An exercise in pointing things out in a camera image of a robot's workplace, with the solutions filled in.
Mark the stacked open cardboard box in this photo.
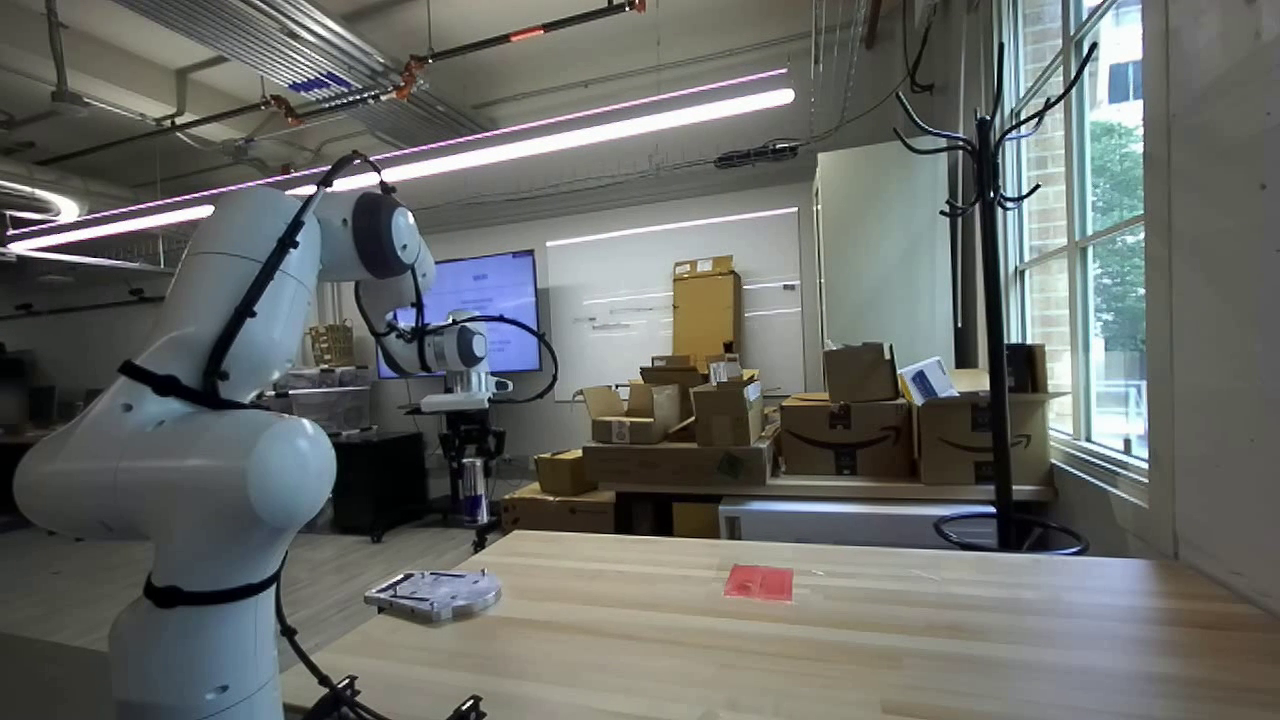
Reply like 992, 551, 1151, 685
582, 351, 703, 449

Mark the red paper marker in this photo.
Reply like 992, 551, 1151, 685
719, 560, 800, 603

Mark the small open cardboard box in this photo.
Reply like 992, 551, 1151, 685
534, 449, 599, 501

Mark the black TV stand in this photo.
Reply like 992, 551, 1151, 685
406, 374, 509, 551

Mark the Amazon smile cardboard box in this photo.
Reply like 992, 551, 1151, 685
911, 387, 1057, 487
776, 390, 921, 483

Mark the small dark bottle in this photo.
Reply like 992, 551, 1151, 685
460, 452, 487, 529

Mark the plain cardboard box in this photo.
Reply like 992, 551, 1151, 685
820, 340, 902, 407
1001, 340, 1054, 394

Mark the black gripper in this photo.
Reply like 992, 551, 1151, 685
438, 403, 509, 529

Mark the white long radiator unit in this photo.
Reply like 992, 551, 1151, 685
718, 496, 995, 546

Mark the large TV screen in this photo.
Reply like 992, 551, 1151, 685
377, 248, 544, 378

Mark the tall upright cardboard box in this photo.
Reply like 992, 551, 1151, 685
673, 252, 746, 372

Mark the large paned window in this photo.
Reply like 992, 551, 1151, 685
995, 0, 1151, 472

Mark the black frame side table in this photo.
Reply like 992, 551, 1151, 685
611, 475, 1057, 541

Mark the long flat cardboard box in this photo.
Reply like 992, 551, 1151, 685
582, 438, 776, 491

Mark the white flat packet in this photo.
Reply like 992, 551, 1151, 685
361, 565, 505, 626

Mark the white tall cabinet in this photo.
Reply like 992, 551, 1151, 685
796, 134, 960, 394

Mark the medium upright cardboard box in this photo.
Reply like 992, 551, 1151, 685
687, 374, 769, 452

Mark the black low cabinet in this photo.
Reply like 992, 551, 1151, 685
323, 428, 432, 535

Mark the large labelled cardboard box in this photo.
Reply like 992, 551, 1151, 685
497, 478, 626, 535

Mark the white blue package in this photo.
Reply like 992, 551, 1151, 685
898, 351, 960, 407

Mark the short ceiling light bar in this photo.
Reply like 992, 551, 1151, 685
5, 195, 225, 256

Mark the black coat rack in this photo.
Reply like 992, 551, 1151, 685
889, 36, 1101, 554

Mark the long ceiling light bar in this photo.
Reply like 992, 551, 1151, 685
284, 84, 800, 198

